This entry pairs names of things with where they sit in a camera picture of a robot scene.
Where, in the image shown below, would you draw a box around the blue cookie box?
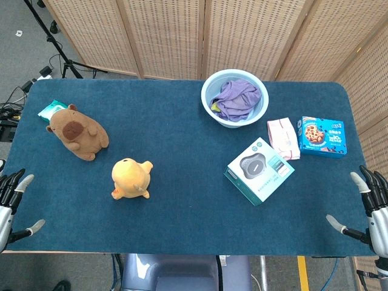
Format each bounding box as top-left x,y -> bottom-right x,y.
296,116 -> 348,157

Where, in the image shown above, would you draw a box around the blue felt table mat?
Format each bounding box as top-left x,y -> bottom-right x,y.
2,78 -> 376,257

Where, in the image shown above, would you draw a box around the black cables on floor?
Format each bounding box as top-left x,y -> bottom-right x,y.
0,54 -> 64,143

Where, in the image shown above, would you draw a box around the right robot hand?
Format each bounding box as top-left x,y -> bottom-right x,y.
326,164 -> 388,258

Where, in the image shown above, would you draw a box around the pink striped tissue pack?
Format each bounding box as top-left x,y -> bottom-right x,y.
266,118 -> 301,161

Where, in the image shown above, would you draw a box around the green wet wipes pack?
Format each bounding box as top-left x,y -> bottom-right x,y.
38,99 -> 69,123

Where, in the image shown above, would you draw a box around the blue cable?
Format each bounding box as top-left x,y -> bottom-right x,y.
318,256 -> 340,291

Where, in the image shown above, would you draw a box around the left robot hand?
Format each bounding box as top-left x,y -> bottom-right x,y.
0,168 -> 46,254

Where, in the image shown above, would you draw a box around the orange plush toy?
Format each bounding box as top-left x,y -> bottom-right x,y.
111,157 -> 154,200

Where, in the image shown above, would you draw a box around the brown capybara plush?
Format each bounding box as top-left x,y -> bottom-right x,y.
45,104 -> 110,161

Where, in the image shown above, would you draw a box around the white power strip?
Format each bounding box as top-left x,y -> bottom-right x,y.
36,66 -> 54,81

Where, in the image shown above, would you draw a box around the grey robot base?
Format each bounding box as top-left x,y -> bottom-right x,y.
121,253 -> 253,291

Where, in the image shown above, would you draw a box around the light blue plastic basin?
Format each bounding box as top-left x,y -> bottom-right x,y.
201,69 -> 270,129

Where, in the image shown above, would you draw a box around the purple cloth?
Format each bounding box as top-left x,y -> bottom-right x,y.
211,79 -> 262,122

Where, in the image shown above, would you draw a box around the white teal product box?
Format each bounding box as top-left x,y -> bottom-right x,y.
223,137 -> 296,207

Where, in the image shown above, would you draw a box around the black tripod stand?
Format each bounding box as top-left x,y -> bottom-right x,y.
23,0 -> 109,80

